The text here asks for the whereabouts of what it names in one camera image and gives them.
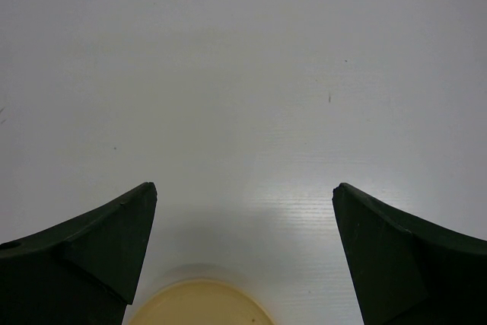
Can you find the yellow plastic plate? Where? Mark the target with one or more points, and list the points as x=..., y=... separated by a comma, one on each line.
x=201, y=301

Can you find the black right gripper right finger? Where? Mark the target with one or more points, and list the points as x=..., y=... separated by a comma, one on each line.
x=406, y=270

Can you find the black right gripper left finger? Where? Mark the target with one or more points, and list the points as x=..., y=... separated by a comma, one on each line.
x=82, y=271

